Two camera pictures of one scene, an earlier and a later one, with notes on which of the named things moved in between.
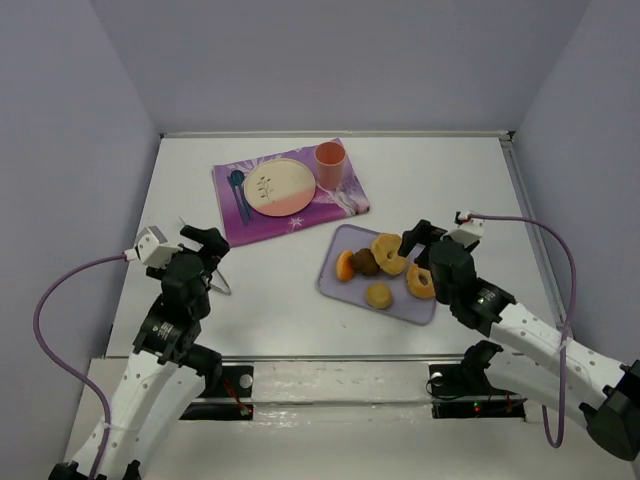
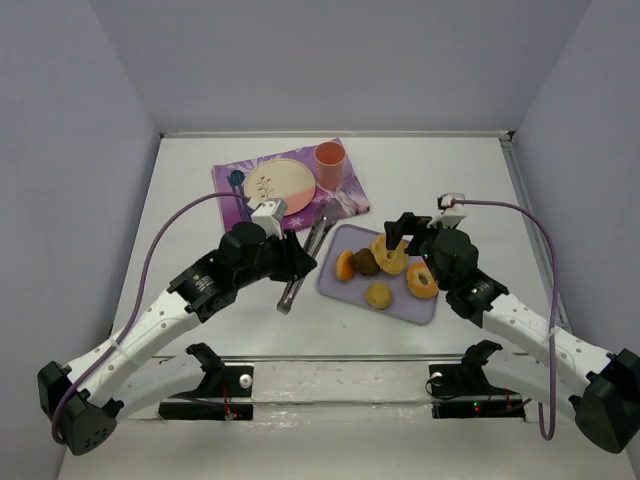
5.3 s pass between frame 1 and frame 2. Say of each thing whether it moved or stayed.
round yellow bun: stayed
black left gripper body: moved
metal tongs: moved
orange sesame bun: stayed
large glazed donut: stayed
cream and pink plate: stayed
